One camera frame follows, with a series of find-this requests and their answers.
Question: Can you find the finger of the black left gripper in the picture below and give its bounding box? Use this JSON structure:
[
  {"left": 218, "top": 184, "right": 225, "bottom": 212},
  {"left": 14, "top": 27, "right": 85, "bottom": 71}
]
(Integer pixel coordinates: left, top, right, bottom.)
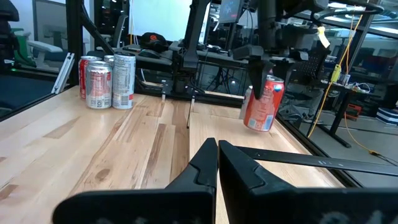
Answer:
[{"left": 248, "top": 58, "right": 275, "bottom": 100}]

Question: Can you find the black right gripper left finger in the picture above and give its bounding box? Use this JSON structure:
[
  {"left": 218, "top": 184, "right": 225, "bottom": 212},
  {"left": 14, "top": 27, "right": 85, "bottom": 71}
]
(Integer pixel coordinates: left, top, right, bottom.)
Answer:
[{"left": 52, "top": 138, "right": 218, "bottom": 224}]

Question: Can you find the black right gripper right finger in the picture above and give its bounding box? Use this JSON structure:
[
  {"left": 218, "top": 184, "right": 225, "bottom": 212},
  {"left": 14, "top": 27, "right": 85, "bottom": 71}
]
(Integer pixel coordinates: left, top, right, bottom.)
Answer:
[{"left": 218, "top": 139, "right": 398, "bottom": 224}]

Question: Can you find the orange Fanta can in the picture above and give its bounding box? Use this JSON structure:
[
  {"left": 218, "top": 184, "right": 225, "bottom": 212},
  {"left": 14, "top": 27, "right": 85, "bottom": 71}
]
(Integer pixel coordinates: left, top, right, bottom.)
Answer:
[{"left": 243, "top": 75, "right": 285, "bottom": 133}]

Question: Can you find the white Celsius can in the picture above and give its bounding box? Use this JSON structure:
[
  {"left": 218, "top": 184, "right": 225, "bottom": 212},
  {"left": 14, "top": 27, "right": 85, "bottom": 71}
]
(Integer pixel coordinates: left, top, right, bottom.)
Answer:
[{"left": 111, "top": 52, "right": 137, "bottom": 110}]

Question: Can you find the yellow paper tag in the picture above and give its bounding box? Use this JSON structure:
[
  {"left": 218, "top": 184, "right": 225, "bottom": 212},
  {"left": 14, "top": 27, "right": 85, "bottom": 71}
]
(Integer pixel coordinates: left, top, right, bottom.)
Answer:
[{"left": 317, "top": 26, "right": 331, "bottom": 49}]

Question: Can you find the small monitor screen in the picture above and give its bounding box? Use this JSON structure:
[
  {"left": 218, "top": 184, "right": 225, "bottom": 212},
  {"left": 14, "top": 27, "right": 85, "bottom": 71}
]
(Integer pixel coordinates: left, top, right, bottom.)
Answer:
[{"left": 217, "top": 0, "right": 245, "bottom": 24}]

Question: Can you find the yellow-green plug device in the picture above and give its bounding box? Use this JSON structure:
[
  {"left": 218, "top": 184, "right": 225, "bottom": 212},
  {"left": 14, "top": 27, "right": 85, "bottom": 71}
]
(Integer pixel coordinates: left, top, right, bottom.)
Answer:
[{"left": 330, "top": 63, "right": 342, "bottom": 83}]

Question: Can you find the red crate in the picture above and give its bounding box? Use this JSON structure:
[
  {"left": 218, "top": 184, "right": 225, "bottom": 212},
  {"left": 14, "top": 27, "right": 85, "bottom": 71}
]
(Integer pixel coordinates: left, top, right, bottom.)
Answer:
[{"left": 345, "top": 104, "right": 363, "bottom": 121}]

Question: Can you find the dark grey desk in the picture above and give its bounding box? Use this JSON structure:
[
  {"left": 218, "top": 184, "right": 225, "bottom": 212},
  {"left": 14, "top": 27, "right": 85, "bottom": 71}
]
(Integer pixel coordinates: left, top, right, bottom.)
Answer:
[{"left": 86, "top": 43, "right": 249, "bottom": 74}]

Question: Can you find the black computer mouse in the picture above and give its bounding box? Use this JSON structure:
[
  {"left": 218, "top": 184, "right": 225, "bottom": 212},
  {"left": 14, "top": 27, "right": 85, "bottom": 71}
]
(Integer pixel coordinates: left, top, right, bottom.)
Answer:
[{"left": 138, "top": 49, "right": 162, "bottom": 60}]

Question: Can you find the black cap orange logo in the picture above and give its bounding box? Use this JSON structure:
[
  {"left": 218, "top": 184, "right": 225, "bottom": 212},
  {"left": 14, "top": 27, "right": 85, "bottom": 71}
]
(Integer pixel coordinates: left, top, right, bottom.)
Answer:
[{"left": 139, "top": 32, "right": 169, "bottom": 52}]

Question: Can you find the blue white box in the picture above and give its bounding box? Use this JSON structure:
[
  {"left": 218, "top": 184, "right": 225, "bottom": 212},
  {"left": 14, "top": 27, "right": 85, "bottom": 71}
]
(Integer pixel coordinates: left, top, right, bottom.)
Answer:
[{"left": 376, "top": 107, "right": 398, "bottom": 126}]

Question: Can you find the red Coca-Cola can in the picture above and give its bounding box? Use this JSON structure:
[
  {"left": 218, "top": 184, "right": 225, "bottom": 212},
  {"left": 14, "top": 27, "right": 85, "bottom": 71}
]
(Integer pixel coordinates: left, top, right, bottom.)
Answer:
[{"left": 78, "top": 55, "right": 103, "bottom": 100}]

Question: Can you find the silver aluminium profile piece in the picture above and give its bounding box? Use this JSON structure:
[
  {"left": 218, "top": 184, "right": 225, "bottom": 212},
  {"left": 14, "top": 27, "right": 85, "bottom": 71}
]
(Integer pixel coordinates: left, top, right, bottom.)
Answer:
[{"left": 50, "top": 52, "right": 76, "bottom": 95}]

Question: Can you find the grey office chair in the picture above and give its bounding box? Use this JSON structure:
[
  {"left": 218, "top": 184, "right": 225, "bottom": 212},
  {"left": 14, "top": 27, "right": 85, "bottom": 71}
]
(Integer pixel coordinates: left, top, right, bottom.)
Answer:
[{"left": 12, "top": 27, "right": 68, "bottom": 68}]

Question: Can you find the black office chair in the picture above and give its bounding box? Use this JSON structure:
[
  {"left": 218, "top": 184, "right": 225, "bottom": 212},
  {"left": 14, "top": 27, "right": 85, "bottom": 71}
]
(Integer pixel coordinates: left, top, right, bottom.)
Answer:
[{"left": 0, "top": 0, "right": 20, "bottom": 68}]

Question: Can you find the yellow cable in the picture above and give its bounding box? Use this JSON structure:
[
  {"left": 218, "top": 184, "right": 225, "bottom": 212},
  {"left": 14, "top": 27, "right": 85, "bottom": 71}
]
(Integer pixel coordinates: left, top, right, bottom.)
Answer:
[{"left": 307, "top": 14, "right": 382, "bottom": 156}]

